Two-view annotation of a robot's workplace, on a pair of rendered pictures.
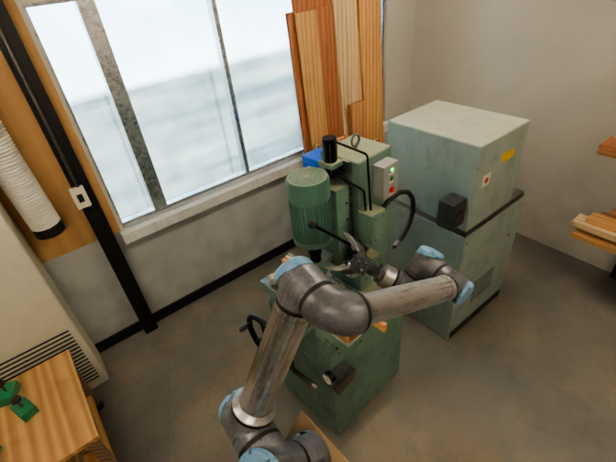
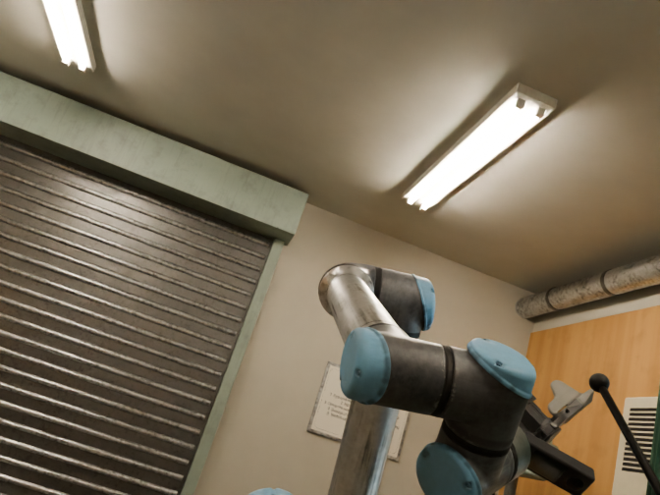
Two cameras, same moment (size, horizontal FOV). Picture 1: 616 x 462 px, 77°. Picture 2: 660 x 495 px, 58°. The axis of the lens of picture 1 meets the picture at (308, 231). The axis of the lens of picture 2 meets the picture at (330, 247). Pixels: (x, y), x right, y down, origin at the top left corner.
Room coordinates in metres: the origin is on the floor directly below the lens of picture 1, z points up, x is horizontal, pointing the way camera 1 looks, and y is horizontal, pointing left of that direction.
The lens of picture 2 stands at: (1.15, -1.20, 1.12)
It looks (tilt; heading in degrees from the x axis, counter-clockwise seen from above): 19 degrees up; 116
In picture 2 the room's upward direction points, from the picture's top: 18 degrees clockwise
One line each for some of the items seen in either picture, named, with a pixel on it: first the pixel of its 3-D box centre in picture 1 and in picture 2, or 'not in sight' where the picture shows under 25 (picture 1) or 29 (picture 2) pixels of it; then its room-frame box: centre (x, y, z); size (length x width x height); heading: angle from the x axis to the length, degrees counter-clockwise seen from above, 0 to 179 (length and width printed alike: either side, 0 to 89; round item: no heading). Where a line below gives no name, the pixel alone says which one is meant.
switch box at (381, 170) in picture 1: (385, 179); not in sight; (1.46, -0.36, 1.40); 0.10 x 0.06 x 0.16; 129
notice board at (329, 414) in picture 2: not in sight; (362, 411); (-0.09, 2.61, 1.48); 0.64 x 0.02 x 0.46; 34
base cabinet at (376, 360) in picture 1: (340, 344); not in sight; (1.45, -0.11, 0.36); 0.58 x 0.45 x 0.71; 129
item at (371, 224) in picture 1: (371, 224); not in sight; (1.39, -0.28, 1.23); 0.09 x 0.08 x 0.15; 129
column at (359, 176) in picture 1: (357, 216); not in sight; (1.56, -0.24, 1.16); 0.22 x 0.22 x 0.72; 39
